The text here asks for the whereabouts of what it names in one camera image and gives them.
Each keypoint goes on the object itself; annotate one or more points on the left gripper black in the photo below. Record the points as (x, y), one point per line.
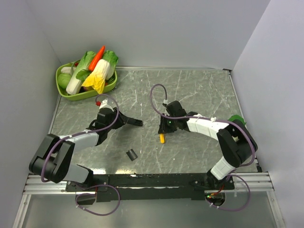
(122, 120)

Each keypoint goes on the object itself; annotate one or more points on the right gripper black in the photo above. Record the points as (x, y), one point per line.
(164, 128)

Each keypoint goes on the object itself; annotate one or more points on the yellow handled screwdriver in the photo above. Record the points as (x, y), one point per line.
(162, 138)

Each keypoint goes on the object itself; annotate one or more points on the black battery cover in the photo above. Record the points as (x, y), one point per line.
(131, 154)

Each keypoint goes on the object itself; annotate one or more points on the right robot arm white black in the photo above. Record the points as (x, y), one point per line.
(236, 143)

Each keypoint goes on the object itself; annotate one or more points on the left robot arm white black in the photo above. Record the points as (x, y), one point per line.
(52, 160)

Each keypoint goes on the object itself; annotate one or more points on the green plastic basket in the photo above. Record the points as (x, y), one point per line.
(111, 84)

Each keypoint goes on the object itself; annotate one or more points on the yellow white napa cabbage toy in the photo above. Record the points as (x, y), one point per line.
(96, 79)

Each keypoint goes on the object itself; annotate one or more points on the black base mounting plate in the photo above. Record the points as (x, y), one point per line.
(150, 186)

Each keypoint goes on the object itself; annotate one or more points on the bok choy toy on table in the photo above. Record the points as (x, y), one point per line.
(237, 117)

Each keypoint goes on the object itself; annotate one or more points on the green lettuce toy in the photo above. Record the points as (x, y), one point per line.
(112, 58)

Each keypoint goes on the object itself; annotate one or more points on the green white bok choy toy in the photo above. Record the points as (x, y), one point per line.
(80, 73)

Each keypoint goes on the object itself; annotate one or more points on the orange toy carrot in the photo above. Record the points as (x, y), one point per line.
(97, 57)

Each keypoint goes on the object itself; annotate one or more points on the round green cabbage toy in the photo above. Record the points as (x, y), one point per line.
(63, 80)

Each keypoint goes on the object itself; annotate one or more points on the white mushroom toy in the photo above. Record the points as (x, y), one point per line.
(68, 70)

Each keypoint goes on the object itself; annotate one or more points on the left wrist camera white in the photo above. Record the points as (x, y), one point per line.
(103, 104)

